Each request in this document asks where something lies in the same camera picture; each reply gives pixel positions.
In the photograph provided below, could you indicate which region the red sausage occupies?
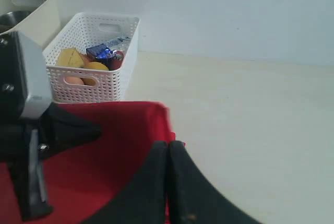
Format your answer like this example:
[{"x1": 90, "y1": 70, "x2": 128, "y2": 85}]
[{"x1": 108, "y1": 50, "x2": 124, "y2": 70}]

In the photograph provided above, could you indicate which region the yellow lemon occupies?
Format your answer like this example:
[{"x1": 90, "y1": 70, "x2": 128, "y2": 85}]
[{"x1": 82, "y1": 62, "x2": 109, "y2": 86}]

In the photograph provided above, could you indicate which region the cream plastic bin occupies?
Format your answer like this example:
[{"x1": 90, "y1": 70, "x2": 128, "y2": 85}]
[{"x1": 1, "y1": 0, "x2": 61, "y2": 49}]

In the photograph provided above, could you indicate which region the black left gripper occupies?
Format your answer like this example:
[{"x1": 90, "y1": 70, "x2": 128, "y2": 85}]
[{"x1": 1, "y1": 103, "x2": 101, "y2": 221}]

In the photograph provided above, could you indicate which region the yellow cheese wedge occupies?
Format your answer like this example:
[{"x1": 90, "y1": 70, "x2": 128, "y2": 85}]
[{"x1": 56, "y1": 48, "x2": 84, "y2": 68}]

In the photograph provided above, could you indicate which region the fried chicken piece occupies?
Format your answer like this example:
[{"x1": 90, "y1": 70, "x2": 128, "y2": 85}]
[{"x1": 80, "y1": 53, "x2": 91, "y2": 65}]

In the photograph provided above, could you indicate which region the blue white milk carton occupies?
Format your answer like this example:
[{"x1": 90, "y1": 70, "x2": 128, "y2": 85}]
[{"x1": 86, "y1": 36, "x2": 131, "y2": 64}]

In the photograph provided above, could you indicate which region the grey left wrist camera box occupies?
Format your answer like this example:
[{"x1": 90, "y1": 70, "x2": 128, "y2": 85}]
[{"x1": 1, "y1": 31, "x2": 52, "y2": 122}]

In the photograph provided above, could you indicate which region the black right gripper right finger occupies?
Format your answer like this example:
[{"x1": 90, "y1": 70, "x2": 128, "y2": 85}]
[{"x1": 168, "y1": 140, "x2": 259, "y2": 224}]

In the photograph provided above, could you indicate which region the white perforated plastic basket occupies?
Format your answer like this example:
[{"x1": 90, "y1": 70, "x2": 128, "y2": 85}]
[{"x1": 43, "y1": 12, "x2": 140, "y2": 103}]

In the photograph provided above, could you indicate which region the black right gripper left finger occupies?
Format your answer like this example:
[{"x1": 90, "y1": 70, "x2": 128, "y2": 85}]
[{"x1": 82, "y1": 142, "x2": 167, "y2": 224}]

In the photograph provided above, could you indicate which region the red tablecloth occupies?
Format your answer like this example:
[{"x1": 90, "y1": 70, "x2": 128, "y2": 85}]
[{"x1": 1, "y1": 102, "x2": 175, "y2": 223}]

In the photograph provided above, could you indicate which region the brown egg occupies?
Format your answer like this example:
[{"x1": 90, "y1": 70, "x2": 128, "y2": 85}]
[{"x1": 64, "y1": 77, "x2": 85, "y2": 85}]

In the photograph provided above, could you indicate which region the stainless steel cup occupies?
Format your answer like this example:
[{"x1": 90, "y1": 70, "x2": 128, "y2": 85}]
[{"x1": 0, "y1": 11, "x2": 31, "y2": 33}]

